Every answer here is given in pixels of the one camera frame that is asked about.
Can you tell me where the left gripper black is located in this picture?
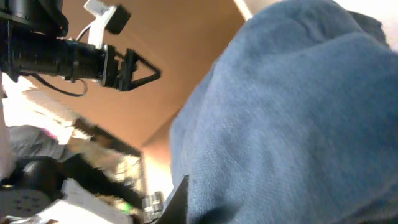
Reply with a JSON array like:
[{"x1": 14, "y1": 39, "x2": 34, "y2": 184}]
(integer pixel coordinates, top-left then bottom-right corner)
[{"x1": 67, "y1": 0, "x2": 162, "y2": 91}]

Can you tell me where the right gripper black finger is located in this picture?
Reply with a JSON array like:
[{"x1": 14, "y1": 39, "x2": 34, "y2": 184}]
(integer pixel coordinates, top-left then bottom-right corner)
[{"x1": 156, "y1": 175, "x2": 189, "y2": 224}]

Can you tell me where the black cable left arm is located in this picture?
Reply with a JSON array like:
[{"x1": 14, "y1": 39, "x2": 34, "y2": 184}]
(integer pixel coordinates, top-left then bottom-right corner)
[{"x1": 29, "y1": 73, "x2": 88, "y2": 98}]

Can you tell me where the blue grey garment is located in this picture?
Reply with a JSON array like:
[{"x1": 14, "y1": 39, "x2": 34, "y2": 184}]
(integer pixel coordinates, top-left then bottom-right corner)
[{"x1": 170, "y1": 0, "x2": 397, "y2": 223}]

